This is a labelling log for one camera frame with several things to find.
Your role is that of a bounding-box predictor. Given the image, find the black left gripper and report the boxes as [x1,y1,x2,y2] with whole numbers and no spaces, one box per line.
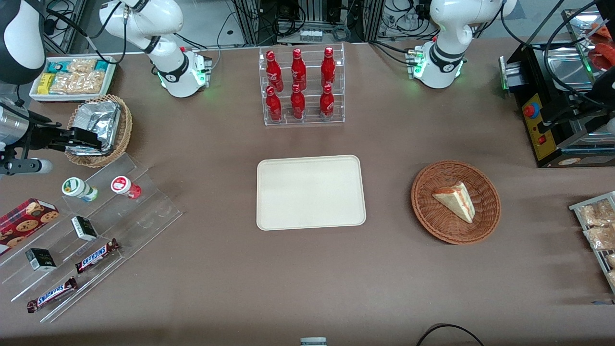
[537,99,610,136]

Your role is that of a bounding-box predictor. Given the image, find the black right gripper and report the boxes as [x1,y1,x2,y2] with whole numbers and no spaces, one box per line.
[23,122,103,154]

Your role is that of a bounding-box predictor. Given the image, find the green gum bottle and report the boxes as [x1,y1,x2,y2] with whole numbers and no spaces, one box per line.
[61,177,98,202]

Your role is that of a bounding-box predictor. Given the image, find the red gum bottle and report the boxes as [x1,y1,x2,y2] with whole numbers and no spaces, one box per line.
[111,176,142,199]

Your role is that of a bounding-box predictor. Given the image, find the beige plastic tray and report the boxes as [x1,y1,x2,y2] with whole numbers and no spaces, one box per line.
[256,154,367,231]

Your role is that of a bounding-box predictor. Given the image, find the silver foil packets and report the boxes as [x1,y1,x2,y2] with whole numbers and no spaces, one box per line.
[66,100,122,157]

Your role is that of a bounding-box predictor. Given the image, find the light wicker basket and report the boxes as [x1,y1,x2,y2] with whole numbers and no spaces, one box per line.
[65,94,133,168]

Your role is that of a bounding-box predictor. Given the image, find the black food warmer machine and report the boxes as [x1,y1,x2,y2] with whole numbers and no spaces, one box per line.
[500,7,615,169]

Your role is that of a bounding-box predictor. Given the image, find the large clear nut bag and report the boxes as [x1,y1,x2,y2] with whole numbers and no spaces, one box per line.
[49,71,106,95]

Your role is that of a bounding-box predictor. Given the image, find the white snack bin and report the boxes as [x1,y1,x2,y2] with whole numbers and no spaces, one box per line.
[29,56,117,103]

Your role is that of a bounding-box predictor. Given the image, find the small clear nut bag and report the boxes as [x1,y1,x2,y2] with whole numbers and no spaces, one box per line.
[67,59,97,74]

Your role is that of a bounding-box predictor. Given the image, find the small black box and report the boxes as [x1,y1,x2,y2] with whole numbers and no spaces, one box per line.
[71,216,98,242]
[25,248,57,272]

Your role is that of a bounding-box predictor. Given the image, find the clear acrylic stepped shelf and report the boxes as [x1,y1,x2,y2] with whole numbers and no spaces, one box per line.
[0,153,183,323]

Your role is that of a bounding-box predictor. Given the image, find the red cookie box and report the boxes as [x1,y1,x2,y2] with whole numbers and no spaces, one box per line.
[0,198,60,255]

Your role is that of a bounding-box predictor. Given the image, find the Snickers chocolate bar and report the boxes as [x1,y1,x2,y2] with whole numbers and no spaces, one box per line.
[26,277,78,314]
[74,238,121,274]

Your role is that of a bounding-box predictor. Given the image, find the triangular wrapped sandwich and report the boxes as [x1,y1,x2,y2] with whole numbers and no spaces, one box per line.
[431,181,476,224]

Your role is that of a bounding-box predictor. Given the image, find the brown wicker basket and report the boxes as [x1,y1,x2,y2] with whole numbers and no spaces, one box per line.
[411,160,502,245]

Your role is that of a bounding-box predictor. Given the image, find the red cola bottle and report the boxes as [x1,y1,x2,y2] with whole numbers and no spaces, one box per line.
[290,84,306,120]
[266,50,284,93]
[266,86,283,122]
[320,84,335,119]
[291,48,307,91]
[320,47,336,88]

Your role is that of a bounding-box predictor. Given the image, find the clear acrylic bottle rack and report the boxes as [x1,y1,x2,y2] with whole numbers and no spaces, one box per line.
[258,42,345,126]

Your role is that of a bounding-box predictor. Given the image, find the grey wire rack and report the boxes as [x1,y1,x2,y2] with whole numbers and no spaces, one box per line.
[569,191,615,294]

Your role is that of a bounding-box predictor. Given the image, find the aluminium frame rack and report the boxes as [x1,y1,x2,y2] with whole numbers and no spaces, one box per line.
[231,0,385,46]

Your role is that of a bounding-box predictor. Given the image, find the black cable loop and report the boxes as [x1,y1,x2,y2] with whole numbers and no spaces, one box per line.
[416,323,486,346]

